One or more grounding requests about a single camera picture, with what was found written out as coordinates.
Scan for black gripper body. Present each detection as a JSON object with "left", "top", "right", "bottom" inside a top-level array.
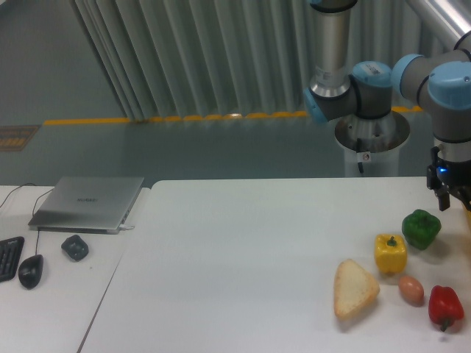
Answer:
[{"left": 427, "top": 138, "right": 470, "bottom": 196}]

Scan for triangular white bread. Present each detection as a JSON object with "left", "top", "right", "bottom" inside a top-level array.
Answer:
[{"left": 333, "top": 259, "right": 380, "bottom": 320}]

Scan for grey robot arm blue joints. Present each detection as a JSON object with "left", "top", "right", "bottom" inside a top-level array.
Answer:
[{"left": 305, "top": 1, "right": 470, "bottom": 163}]

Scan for green bell pepper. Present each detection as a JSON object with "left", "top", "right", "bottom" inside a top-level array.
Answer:
[{"left": 402, "top": 209, "right": 442, "bottom": 250}]

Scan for yellow bell pepper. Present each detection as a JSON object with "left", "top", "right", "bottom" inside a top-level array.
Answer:
[{"left": 374, "top": 234, "right": 408, "bottom": 274}]

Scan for brown egg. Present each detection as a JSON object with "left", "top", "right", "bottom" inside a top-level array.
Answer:
[{"left": 398, "top": 276, "right": 425, "bottom": 306}]

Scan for red bell pepper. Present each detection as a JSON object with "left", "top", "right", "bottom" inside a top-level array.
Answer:
[{"left": 428, "top": 285, "right": 464, "bottom": 332}]

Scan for white usb plug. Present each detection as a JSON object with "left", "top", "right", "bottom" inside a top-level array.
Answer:
[{"left": 119, "top": 224, "right": 135, "bottom": 231}]

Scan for silver laptop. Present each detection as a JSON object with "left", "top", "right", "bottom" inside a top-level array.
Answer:
[{"left": 29, "top": 176, "right": 144, "bottom": 234}]

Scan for small black plastic holder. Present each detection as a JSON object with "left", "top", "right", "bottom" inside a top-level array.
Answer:
[{"left": 61, "top": 235, "right": 89, "bottom": 262}]

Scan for black computer mouse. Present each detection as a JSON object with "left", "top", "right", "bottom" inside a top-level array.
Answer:
[{"left": 18, "top": 254, "right": 43, "bottom": 290}]

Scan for black keyboard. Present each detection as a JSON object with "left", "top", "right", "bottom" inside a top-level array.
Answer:
[{"left": 0, "top": 236, "right": 24, "bottom": 282}]

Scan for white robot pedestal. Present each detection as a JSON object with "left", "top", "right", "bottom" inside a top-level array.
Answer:
[{"left": 334, "top": 111, "right": 410, "bottom": 177}]

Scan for black pedestal cable with tag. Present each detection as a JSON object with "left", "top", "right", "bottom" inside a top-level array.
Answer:
[{"left": 355, "top": 137, "right": 371, "bottom": 174}]

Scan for black mouse cable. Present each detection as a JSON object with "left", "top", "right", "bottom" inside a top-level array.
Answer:
[{"left": 31, "top": 190, "right": 56, "bottom": 256}]

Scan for black keyboard cable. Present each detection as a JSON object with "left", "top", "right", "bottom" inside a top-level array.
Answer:
[{"left": 0, "top": 182, "right": 56, "bottom": 207}]

